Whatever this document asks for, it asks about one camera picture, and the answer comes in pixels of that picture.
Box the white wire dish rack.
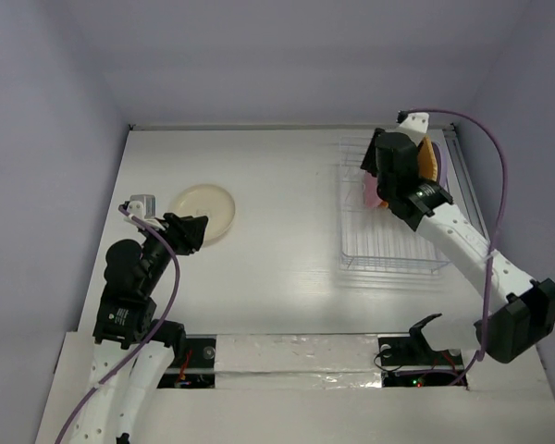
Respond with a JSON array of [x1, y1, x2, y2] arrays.
[[338, 136, 450, 275]]

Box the cream plate with bear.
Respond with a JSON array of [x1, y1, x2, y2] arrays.
[[169, 184, 236, 247]]

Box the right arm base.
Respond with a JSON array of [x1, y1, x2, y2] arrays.
[[374, 336, 464, 389]]

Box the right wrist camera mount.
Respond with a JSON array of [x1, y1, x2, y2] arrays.
[[395, 111, 429, 146]]

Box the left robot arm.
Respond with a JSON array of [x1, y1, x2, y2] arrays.
[[55, 201, 208, 443]]

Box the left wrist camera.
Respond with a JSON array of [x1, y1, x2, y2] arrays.
[[118, 194, 162, 229]]

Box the white foil covered board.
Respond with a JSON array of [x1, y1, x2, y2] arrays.
[[214, 334, 382, 390]]

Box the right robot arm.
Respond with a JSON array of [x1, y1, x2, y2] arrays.
[[361, 128, 555, 364]]

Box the purple plate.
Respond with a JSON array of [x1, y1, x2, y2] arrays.
[[435, 144, 448, 184]]

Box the pink round plate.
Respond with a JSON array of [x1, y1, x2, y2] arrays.
[[363, 171, 382, 208]]

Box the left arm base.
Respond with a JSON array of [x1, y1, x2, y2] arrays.
[[157, 336, 216, 389]]

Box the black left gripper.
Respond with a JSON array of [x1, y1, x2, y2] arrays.
[[140, 210, 207, 291]]

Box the square woven orange tray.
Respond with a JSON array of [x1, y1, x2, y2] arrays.
[[417, 136, 438, 181]]

